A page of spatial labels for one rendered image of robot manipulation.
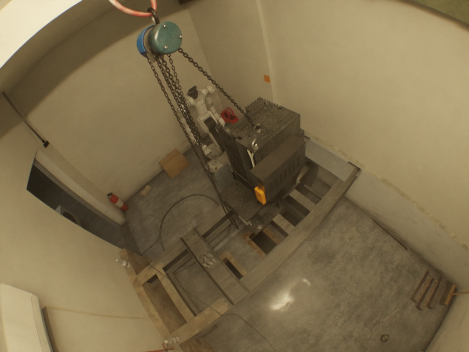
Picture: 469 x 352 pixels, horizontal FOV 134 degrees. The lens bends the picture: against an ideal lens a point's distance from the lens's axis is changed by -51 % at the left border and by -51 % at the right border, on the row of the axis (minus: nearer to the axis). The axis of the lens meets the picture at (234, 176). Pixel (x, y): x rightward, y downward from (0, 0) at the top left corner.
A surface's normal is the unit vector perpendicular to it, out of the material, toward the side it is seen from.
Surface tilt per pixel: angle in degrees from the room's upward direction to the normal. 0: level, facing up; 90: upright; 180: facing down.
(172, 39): 88
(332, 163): 0
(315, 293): 0
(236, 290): 0
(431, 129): 90
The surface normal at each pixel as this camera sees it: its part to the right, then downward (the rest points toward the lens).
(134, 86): 0.63, 0.53
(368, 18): -0.74, 0.62
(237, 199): -0.23, -0.57
